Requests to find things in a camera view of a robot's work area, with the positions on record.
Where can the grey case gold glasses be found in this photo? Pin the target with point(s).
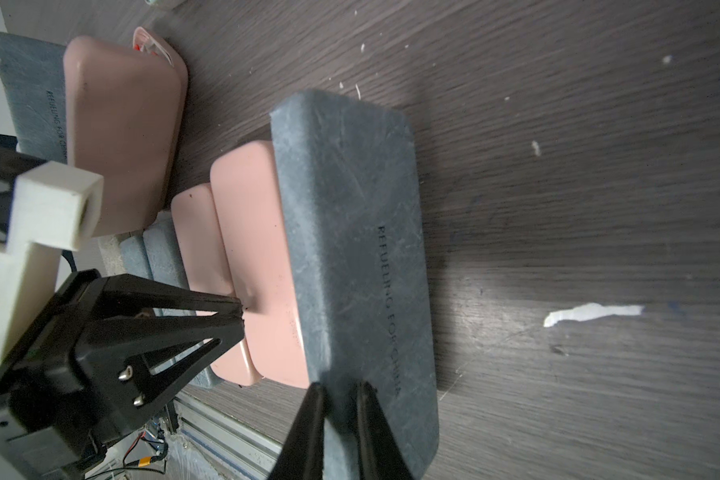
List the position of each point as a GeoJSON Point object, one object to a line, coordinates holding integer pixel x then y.
{"type": "Point", "coordinates": [349, 190]}

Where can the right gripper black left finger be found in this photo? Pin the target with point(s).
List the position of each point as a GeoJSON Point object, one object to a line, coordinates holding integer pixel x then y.
{"type": "Point", "coordinates": [302, 454]}

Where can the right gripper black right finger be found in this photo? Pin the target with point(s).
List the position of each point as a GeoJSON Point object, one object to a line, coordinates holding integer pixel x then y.
{"type": "Point", "coordinates": [379, 456]}

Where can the grey case white sunglasses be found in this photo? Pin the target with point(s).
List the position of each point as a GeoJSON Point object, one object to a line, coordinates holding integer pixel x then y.
{"type": "Point", "coordinates": [166, 266]}

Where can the pink case red glasses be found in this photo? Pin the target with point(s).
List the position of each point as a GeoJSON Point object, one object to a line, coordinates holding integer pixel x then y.
{"type": "Point", "coordinates": [124, 108]}

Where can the pink case brown glasses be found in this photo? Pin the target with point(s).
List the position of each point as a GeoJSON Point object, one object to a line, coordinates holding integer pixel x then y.
{"type": "Point", "coordinates": [207, 270]}

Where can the grey case far left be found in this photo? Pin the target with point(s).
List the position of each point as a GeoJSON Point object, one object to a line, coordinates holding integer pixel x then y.
{"type": "Point", "coordinates": [32, 75]}

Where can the pink case purple glasses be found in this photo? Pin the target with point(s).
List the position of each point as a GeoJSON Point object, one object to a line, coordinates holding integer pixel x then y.
{"type": "Point", "coordinates": [246, 194]}

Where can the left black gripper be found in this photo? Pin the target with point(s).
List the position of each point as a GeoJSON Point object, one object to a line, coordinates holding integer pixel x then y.
{"type": "Point", "coordinates": [79, 377]}

